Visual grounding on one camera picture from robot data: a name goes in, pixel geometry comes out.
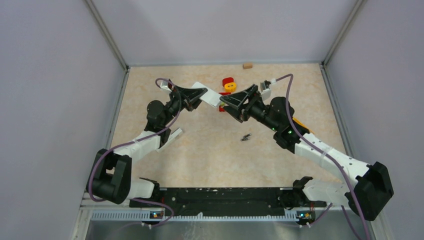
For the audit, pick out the yellow triangular toy frame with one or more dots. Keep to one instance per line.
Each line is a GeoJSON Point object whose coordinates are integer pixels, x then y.
{"type": "Point", "coordinates": [299, 123]}

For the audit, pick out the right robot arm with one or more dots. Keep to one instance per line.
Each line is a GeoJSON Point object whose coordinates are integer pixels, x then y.
{"type": "Point", "coordinates": [365, 189]}

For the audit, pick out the white remote control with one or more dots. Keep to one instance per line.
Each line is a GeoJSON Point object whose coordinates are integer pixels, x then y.
{"type": "Point", "coordinates": [211, 97]}

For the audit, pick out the red toy block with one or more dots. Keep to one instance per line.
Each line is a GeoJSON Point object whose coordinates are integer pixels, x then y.
{"type": "Point", "coordinates": [227, 80]}

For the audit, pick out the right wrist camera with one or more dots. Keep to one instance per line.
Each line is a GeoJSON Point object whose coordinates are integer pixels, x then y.
{"type": "Point", "coordinates": [265, 88]}

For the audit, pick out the white rectangular stick device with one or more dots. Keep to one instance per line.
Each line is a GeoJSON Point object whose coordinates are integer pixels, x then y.
{"type": "Point", "coordinates": [173, 136]}

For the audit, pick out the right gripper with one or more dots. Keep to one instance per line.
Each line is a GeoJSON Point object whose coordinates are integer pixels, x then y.
{"type": "Point", "coordinates": [238, 100]}

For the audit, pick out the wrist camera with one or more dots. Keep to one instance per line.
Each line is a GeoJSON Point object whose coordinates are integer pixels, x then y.
{"type": "Point", "coordinates": [166, 85]}
{"type": "Point", "coordinates": [265, 88]}

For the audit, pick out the small wooden block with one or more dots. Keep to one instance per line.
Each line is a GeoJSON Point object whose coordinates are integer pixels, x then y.
{"type": "Point", "coordinates": [247, 65]}

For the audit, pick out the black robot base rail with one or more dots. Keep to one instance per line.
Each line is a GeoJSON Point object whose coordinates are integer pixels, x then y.
{"type": "Point", "coordinates": [230, 201]}

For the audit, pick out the blue battery pair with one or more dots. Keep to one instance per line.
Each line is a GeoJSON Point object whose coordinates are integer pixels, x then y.
{"type": "Point", "coordinates": [246, 137]}

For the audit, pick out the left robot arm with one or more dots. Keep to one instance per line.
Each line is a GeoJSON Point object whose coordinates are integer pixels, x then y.
{"type": "Point", "coordinates": [111, 175]}

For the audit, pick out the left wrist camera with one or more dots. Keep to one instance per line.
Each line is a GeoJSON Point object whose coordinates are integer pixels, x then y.
{"type": "Point", "coordinates": [166, 85]}

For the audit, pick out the red toy brick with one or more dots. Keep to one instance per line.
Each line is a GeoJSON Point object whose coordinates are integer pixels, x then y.
{"type": "Point", "coordinates": [222, 105]}

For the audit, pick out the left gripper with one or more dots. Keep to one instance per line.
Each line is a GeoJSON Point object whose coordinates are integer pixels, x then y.
{"type": "Point", "coordinates": [189, 97]}

